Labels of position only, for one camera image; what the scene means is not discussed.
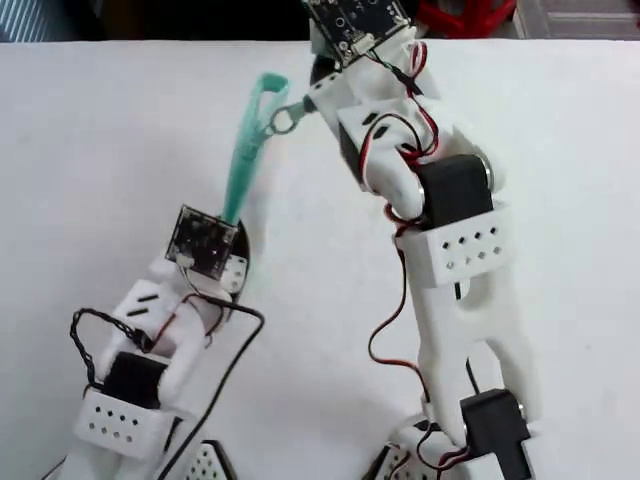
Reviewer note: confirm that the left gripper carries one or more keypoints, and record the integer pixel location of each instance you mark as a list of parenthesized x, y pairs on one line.
[(150, 320)]

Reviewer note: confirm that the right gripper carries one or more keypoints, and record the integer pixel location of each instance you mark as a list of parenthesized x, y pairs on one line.
[(380, 100)]

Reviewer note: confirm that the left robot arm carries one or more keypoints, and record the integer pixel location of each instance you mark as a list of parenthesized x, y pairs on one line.
[(115, 417)]

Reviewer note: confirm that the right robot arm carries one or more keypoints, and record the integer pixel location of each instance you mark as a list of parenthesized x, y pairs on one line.
[(470, 320)]

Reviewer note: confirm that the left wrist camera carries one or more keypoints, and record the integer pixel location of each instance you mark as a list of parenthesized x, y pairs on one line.
[(202, 242)]

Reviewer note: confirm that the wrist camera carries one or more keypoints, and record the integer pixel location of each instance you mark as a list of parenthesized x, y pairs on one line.
[(350, 22), (202, 242)]

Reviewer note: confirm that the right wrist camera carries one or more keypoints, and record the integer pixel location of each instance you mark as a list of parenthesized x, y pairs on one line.
[(350, 22)]

